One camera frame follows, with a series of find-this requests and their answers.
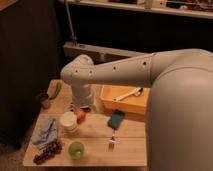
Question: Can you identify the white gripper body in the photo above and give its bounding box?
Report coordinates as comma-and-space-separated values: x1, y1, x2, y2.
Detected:
71, 84, 93, 108

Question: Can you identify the green cup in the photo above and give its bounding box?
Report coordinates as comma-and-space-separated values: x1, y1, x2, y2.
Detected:
68, 141, 84, 160

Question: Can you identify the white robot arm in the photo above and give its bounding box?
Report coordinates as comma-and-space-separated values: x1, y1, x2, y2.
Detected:
61, 49, 213, 171

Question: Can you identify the black striped block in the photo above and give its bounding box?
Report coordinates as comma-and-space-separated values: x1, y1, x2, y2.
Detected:
70, 102, 91, 112

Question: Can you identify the red apple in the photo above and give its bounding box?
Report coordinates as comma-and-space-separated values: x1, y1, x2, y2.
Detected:
76, 109, 86, 124

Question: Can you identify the white cup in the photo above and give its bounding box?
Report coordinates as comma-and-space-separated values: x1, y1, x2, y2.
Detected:
60, 111, 78, 133

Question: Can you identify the small dark cup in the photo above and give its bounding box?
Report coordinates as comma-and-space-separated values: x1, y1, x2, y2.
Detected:
36, 93, 50, 109

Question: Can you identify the teal sponge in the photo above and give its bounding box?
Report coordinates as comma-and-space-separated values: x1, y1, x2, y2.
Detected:
107, 110, 125, 129

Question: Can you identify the blue cloth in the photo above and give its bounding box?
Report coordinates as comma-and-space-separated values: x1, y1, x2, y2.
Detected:
31, 117, 58, 149

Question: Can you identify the yellow plastic bin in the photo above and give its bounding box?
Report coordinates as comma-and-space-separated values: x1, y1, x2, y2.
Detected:
100, 85, 150, 115

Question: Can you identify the white spoon in bin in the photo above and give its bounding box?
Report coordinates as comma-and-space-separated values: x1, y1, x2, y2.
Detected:
113, 87, 143, 102

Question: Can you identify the bunch of dark grapes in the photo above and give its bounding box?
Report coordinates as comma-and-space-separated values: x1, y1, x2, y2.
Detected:
33, 140, 62, 165

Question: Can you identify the grey metal rail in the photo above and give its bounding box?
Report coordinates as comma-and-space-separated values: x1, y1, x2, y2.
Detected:
63, 42, 142, 64

